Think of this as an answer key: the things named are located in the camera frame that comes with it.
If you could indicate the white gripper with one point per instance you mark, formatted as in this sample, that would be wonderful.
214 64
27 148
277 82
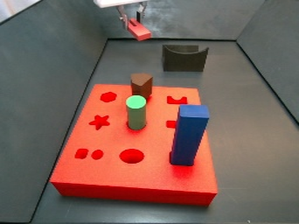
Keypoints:
119 4

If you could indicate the blue square block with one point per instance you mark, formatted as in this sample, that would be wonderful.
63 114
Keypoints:
191 124

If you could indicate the red double-square block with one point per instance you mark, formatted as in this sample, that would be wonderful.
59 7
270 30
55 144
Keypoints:
138 30

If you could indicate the green cylinder peg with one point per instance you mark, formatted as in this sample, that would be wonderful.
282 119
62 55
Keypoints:
135 107

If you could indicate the black curved stand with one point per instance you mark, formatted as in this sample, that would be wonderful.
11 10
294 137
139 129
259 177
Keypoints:
185 58

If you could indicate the red shape-sorter board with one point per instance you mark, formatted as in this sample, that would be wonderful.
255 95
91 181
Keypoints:
111 162

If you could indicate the brown pentagon peg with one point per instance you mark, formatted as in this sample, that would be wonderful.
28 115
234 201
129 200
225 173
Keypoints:
142 82

